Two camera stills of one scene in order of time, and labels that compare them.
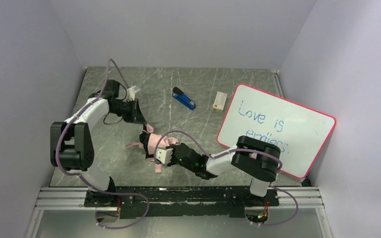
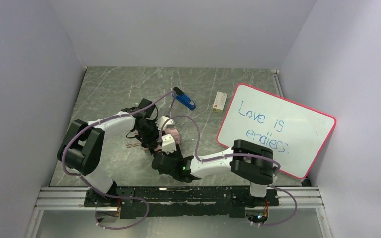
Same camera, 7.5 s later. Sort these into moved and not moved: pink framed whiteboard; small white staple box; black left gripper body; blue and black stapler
Moved: black left gripper body
Not moved: small white staple box; blue and black stapler; pink framed whiteboard
